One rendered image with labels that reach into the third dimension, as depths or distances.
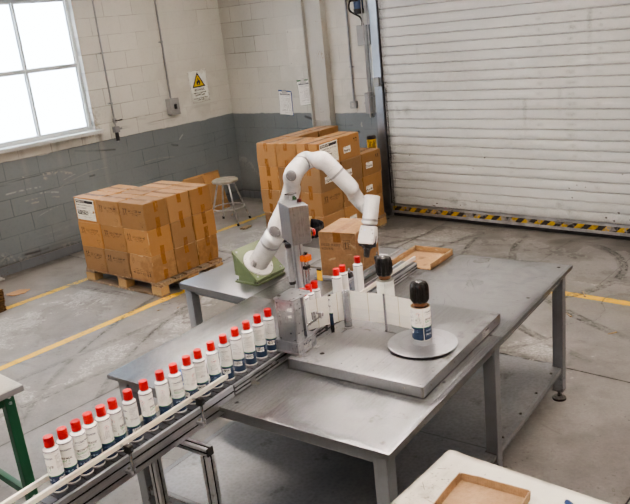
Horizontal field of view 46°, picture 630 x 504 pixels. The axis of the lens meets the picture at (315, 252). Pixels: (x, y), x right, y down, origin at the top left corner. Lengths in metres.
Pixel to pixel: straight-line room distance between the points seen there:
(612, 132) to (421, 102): 2.09
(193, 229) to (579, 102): 3.86
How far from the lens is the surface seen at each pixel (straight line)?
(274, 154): 7.68
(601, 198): 7.59
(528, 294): 3.96
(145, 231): 6.83
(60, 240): 8.99
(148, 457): 2.87
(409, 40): 8.31
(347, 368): 3.14
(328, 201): 7.50
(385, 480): 2.76
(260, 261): 4.36
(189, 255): 7.15
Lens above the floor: 2.28
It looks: 17 degrees down
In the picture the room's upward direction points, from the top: 6 degrees counter-clockwise
